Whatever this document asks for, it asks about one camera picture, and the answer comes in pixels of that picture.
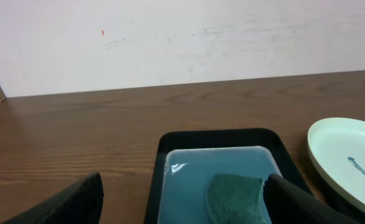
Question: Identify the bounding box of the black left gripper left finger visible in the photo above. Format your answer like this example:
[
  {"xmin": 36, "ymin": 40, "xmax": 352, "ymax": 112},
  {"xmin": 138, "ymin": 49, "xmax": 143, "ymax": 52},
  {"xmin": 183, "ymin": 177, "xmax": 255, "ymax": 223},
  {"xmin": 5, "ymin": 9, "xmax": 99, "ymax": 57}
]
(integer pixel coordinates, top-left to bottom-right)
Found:
[{"xmin": 6, "ymin": 172, "xmax": 104, "ymax": 224}]

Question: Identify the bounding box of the green yellow sponge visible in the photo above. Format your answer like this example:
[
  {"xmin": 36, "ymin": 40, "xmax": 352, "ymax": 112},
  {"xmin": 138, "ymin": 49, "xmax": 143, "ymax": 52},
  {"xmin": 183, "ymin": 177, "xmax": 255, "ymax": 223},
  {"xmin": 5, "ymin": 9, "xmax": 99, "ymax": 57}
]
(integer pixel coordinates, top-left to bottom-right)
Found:
[{"xmin": 206, "ymin": 174, "xmax": 265, "ymax": 224}]

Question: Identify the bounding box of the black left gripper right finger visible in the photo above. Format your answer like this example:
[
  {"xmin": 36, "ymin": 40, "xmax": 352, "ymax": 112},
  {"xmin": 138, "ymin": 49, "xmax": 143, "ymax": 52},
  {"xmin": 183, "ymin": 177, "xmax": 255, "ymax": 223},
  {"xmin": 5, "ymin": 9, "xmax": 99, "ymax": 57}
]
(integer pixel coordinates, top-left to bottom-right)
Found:
[{"xmin": 263, "ymin": 174, "xmax": 357, "ymax": 224}]

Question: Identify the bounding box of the light green plate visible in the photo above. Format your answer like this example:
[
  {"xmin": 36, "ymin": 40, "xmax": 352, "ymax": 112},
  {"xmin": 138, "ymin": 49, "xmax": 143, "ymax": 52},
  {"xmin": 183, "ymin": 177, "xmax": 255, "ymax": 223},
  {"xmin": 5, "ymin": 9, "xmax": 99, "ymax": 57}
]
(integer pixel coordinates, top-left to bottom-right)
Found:
[{"xmin": 307, "ymin": 118, "xmax": 365, "ymax": 213}]

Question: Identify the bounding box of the black rectangular water tray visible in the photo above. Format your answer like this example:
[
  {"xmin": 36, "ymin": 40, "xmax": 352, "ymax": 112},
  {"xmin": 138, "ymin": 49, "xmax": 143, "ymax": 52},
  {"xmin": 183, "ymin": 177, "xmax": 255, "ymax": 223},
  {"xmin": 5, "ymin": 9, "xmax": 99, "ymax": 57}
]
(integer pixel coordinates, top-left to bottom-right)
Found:
[{"xmin": 144, "ymin": 128, "xmax": 310, "ymax": 223}]

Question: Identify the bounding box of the round black tray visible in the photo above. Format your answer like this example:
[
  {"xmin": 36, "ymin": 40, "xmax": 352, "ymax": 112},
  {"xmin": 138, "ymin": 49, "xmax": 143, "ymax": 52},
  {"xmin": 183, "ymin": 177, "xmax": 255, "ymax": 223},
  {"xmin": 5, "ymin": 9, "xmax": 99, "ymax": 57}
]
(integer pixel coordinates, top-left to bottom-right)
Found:
[{"xmin": 321, "ymin": 119, "xmax": 365, "ymax": 224}]

